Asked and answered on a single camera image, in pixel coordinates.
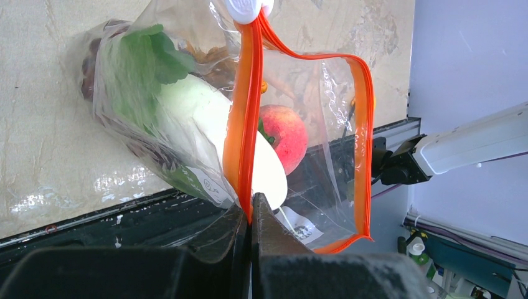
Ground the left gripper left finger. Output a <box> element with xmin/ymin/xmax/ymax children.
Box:
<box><xmin>1</xmin><ymin>208</ymin><xmax>250</xmax><ymax>298</ymax></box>

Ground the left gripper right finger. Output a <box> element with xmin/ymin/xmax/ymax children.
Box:
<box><xmin>252</xmin><ymin>193</ymin><xmax>429</xmax><ymax>298</ymax></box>

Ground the pink peach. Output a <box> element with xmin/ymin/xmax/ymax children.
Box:
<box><xmin>258</xmin><ymin>105</ymin><xmax>308</xmax><ymax>176</ymax></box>

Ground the clear orange zip bag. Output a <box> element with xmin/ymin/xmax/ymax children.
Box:
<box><xmin>67</xmin><ymin>1</ymin><xmax>375</xmax><ymax>254</ymax></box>

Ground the white radish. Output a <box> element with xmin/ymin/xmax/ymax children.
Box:
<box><xmin>98</xmin><ymin>24</ymin><xmax>289</xmax><ymax>211</ymax></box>

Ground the red grape bunch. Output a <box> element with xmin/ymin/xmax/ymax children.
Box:
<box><xmin>80</xmin><ymin>21</ymin><xmax>129</xmax><ymax>102</ymax></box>

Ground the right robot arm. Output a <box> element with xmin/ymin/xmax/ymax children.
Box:
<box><xmin>372</xmin><ymin>103</ymin><xmax>527</xmax><ymax>186</ymax></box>

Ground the small green white bottle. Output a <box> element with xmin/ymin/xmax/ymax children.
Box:
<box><xmin>407</xmin><ymin>237</ymin><xmax>431</xmax><ymax>266</ymax></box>

